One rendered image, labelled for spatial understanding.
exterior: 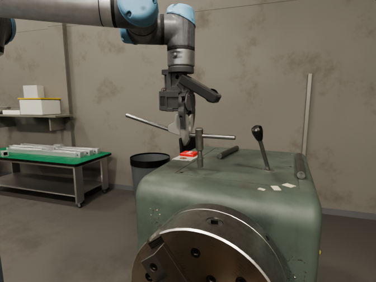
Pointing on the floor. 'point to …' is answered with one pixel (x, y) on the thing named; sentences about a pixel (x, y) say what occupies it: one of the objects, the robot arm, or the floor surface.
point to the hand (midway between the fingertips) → (188, 141)
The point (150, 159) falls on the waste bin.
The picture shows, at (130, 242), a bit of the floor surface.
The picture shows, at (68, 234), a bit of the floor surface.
